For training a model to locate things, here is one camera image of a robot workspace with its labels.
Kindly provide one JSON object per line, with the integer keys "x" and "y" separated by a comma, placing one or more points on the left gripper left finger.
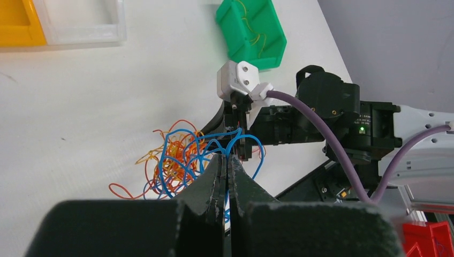
{"x": 201, "y": 225}

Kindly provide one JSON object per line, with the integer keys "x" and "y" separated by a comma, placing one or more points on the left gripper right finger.
{"x": 248, "y": 203}

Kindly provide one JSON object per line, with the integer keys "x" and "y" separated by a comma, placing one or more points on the red plastic bin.
{"x": 427, "y": 239}

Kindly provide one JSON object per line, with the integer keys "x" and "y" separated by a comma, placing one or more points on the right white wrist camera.
{"x": 239, "y": 84}

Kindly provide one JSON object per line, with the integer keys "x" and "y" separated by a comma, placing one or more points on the white translucent plastic bin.
{"x": 82, "y": 22}

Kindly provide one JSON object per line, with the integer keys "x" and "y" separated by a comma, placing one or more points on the green plastic bin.
{"x": 252, "y": 32}

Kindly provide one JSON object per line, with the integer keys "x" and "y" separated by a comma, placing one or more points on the orange plastic bin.
{"x": 20, "y": 25}

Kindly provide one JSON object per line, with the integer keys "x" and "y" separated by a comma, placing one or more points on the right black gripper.
{"x": 274, "y": 125}

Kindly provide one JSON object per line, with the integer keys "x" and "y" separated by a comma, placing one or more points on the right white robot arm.
{"x": 373, "y": 145}

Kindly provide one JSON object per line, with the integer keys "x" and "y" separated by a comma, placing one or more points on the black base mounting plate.
{"x": 329, "y": 183}

